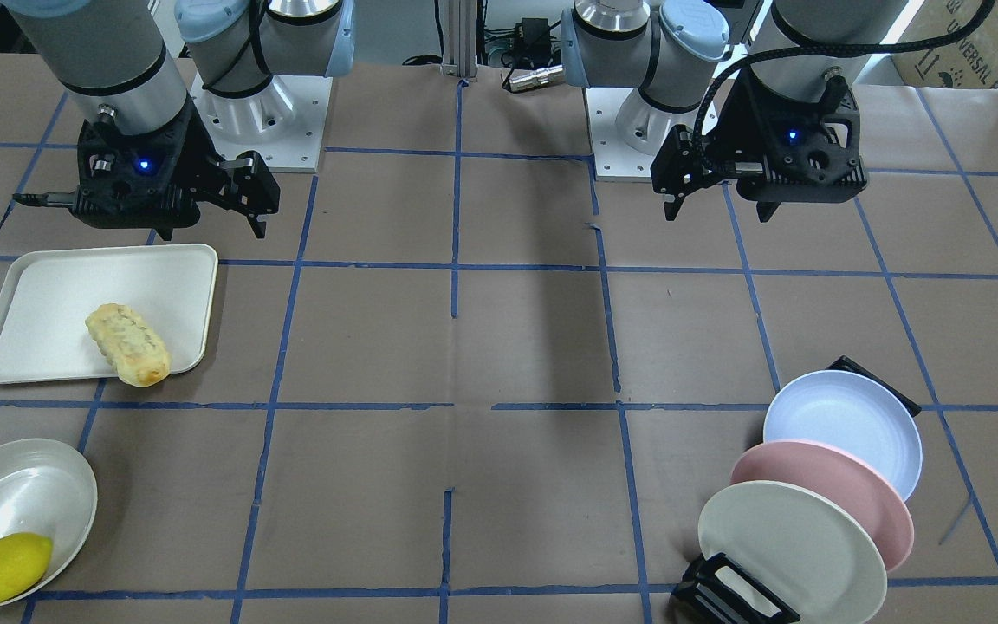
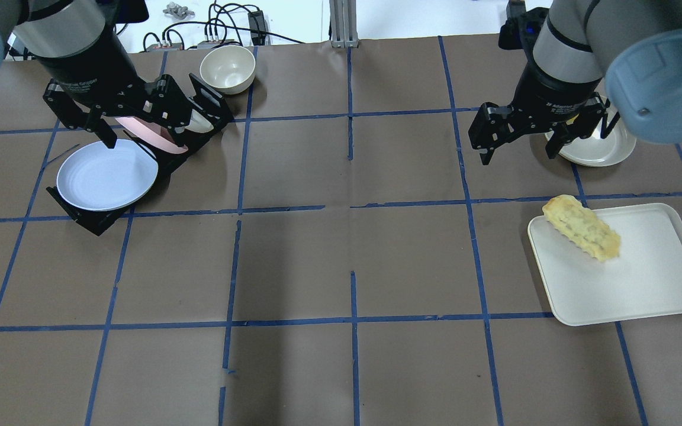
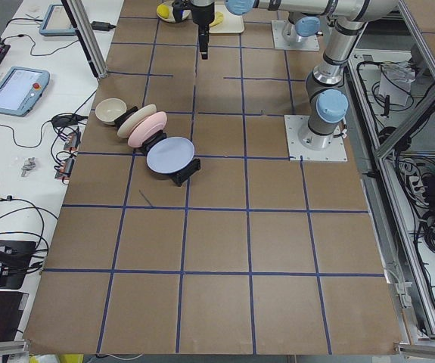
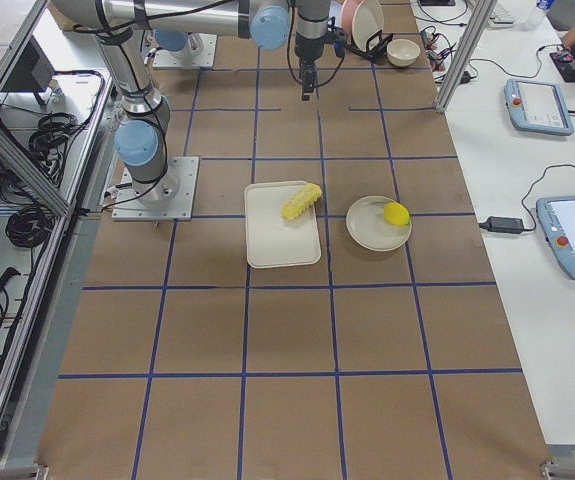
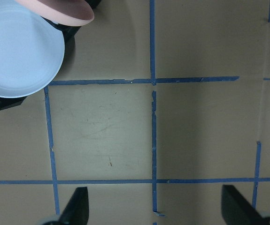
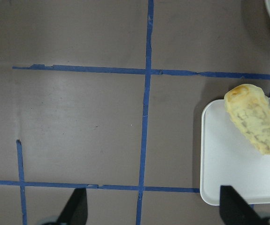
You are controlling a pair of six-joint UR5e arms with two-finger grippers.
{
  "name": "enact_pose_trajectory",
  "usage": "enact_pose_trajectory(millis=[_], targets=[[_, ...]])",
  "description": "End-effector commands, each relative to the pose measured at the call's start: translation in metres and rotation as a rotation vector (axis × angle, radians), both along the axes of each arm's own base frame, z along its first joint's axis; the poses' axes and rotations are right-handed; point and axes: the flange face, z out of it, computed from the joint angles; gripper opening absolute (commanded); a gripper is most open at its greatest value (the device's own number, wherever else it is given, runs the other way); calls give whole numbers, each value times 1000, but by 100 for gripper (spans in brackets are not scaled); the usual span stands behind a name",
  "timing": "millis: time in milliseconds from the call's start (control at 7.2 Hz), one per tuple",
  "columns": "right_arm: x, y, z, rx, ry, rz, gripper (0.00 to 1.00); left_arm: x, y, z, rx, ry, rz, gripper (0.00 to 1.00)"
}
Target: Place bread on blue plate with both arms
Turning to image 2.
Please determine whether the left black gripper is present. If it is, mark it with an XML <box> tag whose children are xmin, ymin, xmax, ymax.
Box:
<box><xmin>43</xmin><ymin>25</ymin><xmax>191</xmax><ymax>149</ymax></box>

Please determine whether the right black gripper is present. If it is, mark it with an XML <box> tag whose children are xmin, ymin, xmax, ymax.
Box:
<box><xmin>469</xmin><ymin>62</ymin><xmax>607</xmax><ymax>166</ymax></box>

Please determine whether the blue plate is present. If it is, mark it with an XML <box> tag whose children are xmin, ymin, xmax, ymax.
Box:
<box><xmin>56</xmin><ymin>138</ymin><xmax>159</xmax><ymax>211</ymax></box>

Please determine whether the yellow bread piece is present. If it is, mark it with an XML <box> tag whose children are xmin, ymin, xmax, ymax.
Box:
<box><xmin>542</xmin><ymin>195</ymin><xmax>622</xmax><ymax>262</ymax></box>

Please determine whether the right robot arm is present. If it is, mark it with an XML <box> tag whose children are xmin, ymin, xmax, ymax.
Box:
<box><xmin>468</xmin><ymin>1</ymin><xmax>682</xmax><ymax>164</ymax></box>

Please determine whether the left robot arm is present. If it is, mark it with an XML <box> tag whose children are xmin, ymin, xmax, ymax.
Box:
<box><xmin>0</xmin><ymin>1</ymin><xmax>192</xmax><ymax>153</ymax></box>

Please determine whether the pink plate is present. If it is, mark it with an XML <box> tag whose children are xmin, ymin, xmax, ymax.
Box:
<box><xmin>115</xmin><ymin>116</ymin><xmax>188</xmax><ymax>154</ymax></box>

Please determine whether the cream plate in rack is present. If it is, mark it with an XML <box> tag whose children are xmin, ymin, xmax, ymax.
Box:
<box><xmin>186</xmin><ymin>110</ymin><xmax>214</xmax><ymax>133</ymax></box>

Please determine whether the cream plate with lemon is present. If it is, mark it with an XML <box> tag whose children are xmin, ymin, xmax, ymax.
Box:
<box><xmin>559</xmin><ymin>96</ymin><xmax>637</xmax><ymax>167</ymax></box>

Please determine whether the black dish rack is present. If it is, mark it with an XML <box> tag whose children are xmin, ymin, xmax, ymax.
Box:
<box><xmin>46</xmin><ymin>73</ymin><xmax>233</xmax><ymax>235</ymax></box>

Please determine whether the cream bowl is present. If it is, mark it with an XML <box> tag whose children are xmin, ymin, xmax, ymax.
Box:
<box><xmin>200</xmin><ymin>45</ymin><xmax>256</xmax><ymax>95</ymax></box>

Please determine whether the black power adapter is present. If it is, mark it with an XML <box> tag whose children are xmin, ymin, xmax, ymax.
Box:
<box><xmin>248</xmin><ymin>10</ymin><xmax>268</xmax><ymax>46</ymax></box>

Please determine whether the white tray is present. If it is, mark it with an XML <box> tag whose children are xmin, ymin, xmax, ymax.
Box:
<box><xmin>527</xmin><ymin>203</ymin><xmax>682</xmax><ymax>326</ymax></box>

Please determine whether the aluminium frame post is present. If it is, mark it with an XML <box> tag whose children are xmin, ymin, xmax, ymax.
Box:
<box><xmin>329</xmin><ymin>0</ymin><xmax>359</xmax><ymax>49</ymax></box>

